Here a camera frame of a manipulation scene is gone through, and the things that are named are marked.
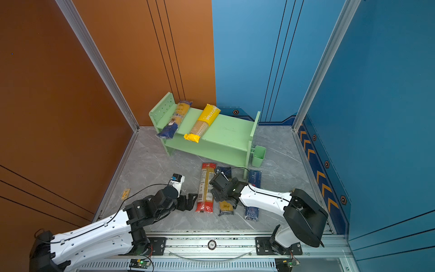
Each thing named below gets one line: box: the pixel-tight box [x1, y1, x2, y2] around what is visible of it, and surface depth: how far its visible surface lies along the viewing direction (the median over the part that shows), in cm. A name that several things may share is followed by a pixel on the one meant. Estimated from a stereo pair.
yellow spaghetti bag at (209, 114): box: [183, 103, 222, 144], surface depth 82 cm
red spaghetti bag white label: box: [195, 162, 217, 214], surface depth 89 cm
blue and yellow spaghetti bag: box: [155, 100, 194, 140], surface depth 83 cm
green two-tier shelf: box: [148, 91, 262, 180], surface depth 86 cm
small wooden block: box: [120, 188, 131, 201], surface depth 91 cm
